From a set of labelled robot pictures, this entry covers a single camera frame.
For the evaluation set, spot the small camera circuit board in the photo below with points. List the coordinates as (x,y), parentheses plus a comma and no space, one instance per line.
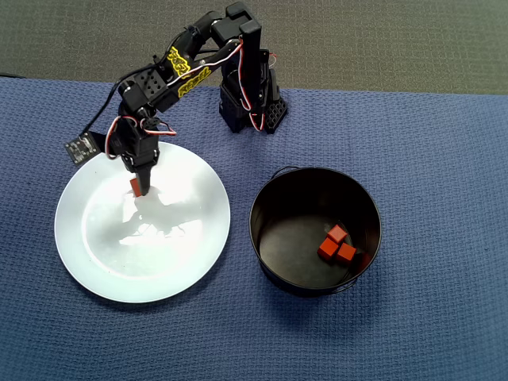
(81,148)

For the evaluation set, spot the black metal bucket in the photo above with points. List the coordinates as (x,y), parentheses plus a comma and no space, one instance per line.
(293,238)

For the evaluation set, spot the white round plate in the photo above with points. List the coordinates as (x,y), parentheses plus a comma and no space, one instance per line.
(119,258)

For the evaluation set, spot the blue woven table cloth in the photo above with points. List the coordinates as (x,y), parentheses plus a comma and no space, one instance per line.
(397,158)

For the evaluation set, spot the red cube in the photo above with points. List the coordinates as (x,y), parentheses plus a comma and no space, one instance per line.
(327,249)
(346,253)
(133,186)
(337,234)

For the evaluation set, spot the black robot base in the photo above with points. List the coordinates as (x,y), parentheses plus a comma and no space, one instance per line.
(275,113)

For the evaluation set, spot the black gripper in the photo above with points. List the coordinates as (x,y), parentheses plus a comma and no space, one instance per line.
(142,171)

